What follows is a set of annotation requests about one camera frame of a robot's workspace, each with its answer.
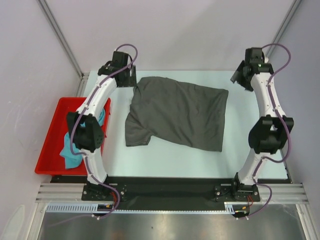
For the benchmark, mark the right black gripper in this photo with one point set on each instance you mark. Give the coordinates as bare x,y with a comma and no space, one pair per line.
236,77

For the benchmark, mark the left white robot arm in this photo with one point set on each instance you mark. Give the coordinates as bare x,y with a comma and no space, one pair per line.
86,136

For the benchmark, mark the left aluminium corner post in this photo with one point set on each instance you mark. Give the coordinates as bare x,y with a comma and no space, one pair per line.
53,23

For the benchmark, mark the aluminium frame rail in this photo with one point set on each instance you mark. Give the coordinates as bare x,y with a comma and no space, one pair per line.
72,193

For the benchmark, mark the dark grey t-shirt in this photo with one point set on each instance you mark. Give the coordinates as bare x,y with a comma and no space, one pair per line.
178,112

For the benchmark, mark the red plastic bin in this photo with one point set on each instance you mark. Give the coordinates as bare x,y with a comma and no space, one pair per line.
50,162

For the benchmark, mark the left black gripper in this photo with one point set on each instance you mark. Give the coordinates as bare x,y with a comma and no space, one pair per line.
131,80

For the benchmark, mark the grey slotted cable duct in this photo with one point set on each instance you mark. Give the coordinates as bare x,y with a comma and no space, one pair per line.
104,208

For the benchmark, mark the aluminium corner post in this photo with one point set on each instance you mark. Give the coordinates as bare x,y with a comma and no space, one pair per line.
293,9
53,23

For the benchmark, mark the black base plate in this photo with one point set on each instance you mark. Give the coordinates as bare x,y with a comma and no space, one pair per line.
166,193

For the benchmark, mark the right aluminium corner post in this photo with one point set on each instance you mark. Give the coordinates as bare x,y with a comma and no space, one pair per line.
293,9

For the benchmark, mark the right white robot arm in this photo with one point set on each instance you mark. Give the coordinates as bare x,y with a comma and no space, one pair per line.
272,130

